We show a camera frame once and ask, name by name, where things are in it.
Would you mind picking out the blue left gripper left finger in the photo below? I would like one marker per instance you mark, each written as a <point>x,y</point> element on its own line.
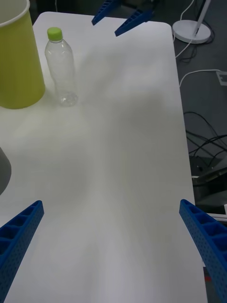
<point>16,241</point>

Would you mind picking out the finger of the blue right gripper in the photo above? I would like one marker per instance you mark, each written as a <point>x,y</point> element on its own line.
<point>104,10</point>
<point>134,21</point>

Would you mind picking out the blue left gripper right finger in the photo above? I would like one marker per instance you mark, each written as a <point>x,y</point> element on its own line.
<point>208,239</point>

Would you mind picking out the clear bottle with green cap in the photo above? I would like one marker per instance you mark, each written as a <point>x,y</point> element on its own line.
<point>62,71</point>

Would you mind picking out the dark equipment box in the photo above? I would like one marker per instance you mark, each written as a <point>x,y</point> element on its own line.
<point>208,187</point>

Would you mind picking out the white stand with round base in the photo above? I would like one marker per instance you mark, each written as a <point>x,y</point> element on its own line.
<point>190,29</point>

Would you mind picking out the grey plastic bin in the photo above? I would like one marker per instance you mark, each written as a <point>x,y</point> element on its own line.
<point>4,170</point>

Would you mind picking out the yellow-green plastic bin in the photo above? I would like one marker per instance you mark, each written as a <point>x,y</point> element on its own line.
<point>19,66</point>

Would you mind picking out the white socket box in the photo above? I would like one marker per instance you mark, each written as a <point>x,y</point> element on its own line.
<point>222,82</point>

